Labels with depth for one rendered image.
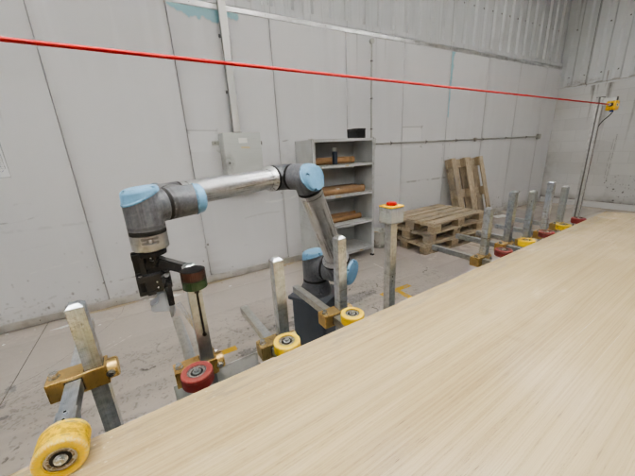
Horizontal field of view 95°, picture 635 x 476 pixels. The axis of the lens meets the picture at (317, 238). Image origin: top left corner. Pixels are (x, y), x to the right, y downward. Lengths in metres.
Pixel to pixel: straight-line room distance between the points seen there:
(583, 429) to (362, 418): 0.42
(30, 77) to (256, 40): 2.00
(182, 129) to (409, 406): 3.15
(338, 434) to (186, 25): 3.50
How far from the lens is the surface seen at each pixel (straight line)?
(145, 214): 0.85
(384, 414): 0.74
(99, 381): 0.94
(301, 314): 1.83
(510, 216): 2.03
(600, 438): 0.85
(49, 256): 3.61
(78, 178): 3.44
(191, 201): 0.90
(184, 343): 1.10
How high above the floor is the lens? 1.45
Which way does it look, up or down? 17 degrees down
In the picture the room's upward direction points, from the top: 3 degrees counter-clockwise
